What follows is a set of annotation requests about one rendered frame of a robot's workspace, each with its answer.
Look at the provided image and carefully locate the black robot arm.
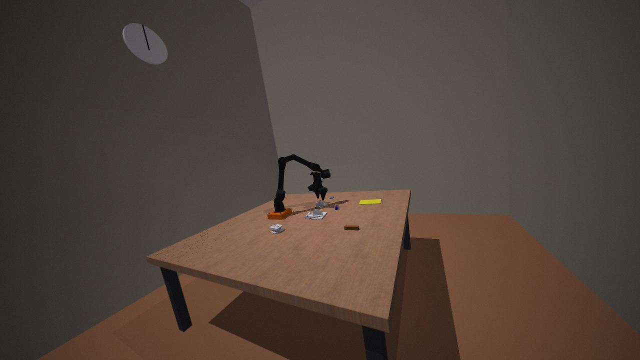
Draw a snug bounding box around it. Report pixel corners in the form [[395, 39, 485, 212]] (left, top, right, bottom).
[[273, 154, 331, 213]]

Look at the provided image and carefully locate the yellow flat rectangular plate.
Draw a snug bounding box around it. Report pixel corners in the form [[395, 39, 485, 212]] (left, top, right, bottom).
[[359, 199, 381, 205]]

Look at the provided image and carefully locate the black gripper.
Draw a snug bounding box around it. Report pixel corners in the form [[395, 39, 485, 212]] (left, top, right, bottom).
[[313, 180, 328, 201]]

